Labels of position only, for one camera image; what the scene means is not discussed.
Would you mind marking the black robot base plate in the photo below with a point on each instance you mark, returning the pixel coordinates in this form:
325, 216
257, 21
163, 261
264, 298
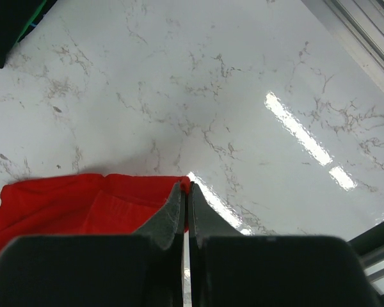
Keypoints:
369, 241

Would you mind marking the bright red t-shirt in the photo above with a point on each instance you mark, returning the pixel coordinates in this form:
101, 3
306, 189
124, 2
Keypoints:
83, 204

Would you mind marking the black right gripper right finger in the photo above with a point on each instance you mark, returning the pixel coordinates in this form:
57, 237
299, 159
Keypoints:
231, 269

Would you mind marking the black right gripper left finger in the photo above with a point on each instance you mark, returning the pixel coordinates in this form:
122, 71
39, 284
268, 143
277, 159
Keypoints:
140, 269

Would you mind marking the right aluminium table rail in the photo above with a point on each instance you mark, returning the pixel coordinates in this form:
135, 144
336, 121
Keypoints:
359, 27

